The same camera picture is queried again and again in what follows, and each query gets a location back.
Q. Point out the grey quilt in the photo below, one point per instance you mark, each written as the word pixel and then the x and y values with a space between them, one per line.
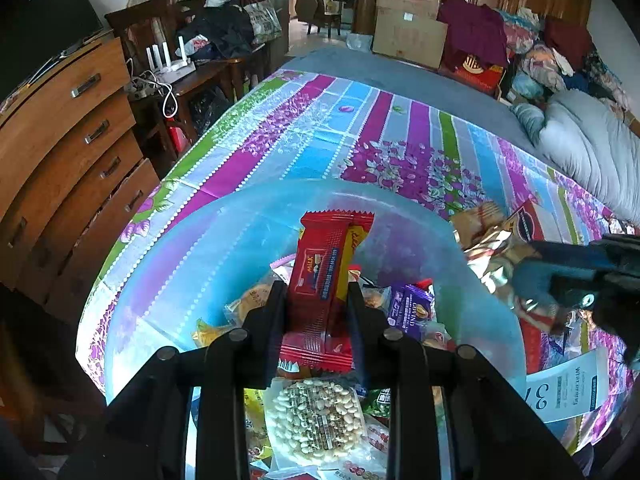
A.
pixel 585 140

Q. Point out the wooden dresser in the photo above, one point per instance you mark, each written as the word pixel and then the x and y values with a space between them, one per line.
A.
pixel 60 135

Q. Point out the black bag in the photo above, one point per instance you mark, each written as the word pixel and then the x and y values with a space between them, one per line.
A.
pixel 225 30

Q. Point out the dark wooden desk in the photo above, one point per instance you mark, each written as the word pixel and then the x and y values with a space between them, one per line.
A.
pixel 200 80

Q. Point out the red snack packet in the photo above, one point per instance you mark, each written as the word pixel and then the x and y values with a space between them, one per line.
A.
pixel 320 260

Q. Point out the maroon cloth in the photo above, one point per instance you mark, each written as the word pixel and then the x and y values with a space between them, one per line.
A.
pixel 472 25

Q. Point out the brown armchair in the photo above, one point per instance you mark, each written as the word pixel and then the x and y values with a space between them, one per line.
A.
pixel 315 7

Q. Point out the red gift box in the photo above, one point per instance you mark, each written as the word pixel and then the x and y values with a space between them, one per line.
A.
pixel 472 72

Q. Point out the white paper tag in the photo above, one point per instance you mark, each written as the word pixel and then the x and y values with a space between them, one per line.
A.
pixel 570 385

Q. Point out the red box with dark label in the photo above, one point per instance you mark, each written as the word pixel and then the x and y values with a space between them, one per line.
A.
pixel 530 220

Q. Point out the printed shopping bag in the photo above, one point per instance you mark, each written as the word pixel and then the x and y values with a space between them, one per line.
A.
pixel 265 20

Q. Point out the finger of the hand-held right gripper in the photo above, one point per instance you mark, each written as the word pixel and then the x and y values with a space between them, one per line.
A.
pixel 575 257
pixel 535 282

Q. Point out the red bottle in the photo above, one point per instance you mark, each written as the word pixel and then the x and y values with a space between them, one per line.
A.
pixel 176 140

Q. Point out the pile of folded bedding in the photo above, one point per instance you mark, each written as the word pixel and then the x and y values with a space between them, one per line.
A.
pixel 545 60

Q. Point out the dark wooden chair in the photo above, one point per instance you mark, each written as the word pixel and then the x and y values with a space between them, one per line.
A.
pixel 135 25

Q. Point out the white power strip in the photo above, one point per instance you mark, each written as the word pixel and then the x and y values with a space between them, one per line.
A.
pixel 140 89

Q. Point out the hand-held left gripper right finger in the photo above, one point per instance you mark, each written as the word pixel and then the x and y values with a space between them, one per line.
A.
pixel 361 340

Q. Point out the large cardboard box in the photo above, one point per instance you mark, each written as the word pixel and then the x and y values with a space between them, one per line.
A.
pixel 407 25

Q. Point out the crinkled gold foil snack packet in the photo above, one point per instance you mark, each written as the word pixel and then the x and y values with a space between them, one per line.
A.
pixel 492 260

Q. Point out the white router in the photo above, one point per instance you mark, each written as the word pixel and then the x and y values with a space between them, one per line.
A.
pixel 170 65

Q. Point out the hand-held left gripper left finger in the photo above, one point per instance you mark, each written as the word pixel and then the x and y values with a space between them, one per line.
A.
pixel 272 330

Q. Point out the blue plastic basin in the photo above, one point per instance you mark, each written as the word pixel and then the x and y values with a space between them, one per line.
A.
pixel 200 260

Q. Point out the black television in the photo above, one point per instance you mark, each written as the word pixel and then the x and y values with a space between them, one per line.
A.
pixel 50 25

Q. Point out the beige snack packet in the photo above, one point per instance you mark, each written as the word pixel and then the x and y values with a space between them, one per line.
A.
pixel 480 220

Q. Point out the grey blue bedspread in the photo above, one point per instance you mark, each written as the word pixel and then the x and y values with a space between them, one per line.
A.
pixel 375 67

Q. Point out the pile of assorted snack packets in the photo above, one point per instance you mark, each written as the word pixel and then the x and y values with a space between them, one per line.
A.
pixel 315 410

